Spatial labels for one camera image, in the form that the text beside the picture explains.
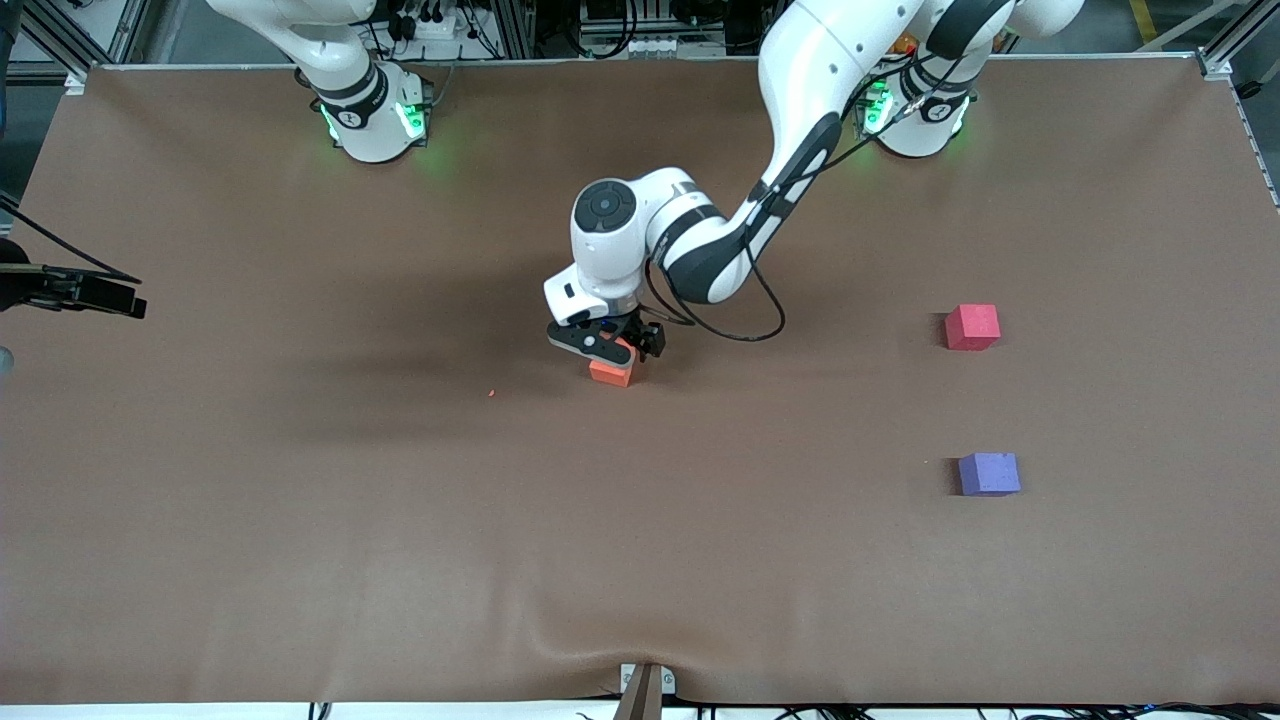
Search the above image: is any orange foam block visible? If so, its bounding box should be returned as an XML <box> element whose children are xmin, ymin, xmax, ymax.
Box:
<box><xmin>588</xmin><ymin>340</ymin><xmax>637</xmax><ymax>389</ymax></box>

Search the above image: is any white terminal block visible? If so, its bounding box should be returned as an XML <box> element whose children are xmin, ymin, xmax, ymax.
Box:
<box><xmin>622</xmin><ymin>35</ymin><xmax>728</xmax><ymax>59</ymax></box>

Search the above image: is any brown table cover mat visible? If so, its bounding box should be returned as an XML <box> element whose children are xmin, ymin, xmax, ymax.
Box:
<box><xmin>0</xmin><ymin>55</ymin><xmax>1280</xmax><ymax>706</ymax></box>

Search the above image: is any red foam block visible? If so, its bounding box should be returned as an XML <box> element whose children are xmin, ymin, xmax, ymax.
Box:
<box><xmin>944</xmin><ymin>304</ymin><xmax>1002</xmax><ymax>352</ymax></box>

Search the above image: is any white power strip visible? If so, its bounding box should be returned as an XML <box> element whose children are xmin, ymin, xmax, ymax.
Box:
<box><xmin>395</xmin><ymin>0</ymin><xmax>463</xmax><ymax>43</ymax></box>

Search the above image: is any brown wooden bar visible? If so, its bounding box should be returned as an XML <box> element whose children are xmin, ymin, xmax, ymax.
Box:
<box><xmin>613</xmin><ymin>665</ymin><xmax>664</xmax><ymax>720</ymax></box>

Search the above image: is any purple foam block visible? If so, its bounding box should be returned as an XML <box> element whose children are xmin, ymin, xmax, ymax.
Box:
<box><xmin>957</xmin><ymin>452</ymin><xmax>1023</xmax><ymax>498</ymax></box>

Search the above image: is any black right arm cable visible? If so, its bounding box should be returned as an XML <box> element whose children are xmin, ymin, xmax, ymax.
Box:
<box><xmin>0</xmin><ymin>190</ymin><xmax>143</xmax><ymax>287</ymax></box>

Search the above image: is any aluminium frame post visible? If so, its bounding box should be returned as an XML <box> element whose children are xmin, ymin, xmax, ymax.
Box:
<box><xmin>1140</xmin><ymin>0</ymin><xmax>1280</xmax><ymax>76</ymax></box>
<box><xmin>18</xmin><ymin>0</ymin><xmax>151</xmax><ymax>79</ymax></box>

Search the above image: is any grey metal clamp bracket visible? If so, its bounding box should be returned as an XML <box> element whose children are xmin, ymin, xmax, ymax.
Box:
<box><xmin>620</xmin><ymin>662</ymin><xmax>678</xmax><ymax>698</ymax></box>

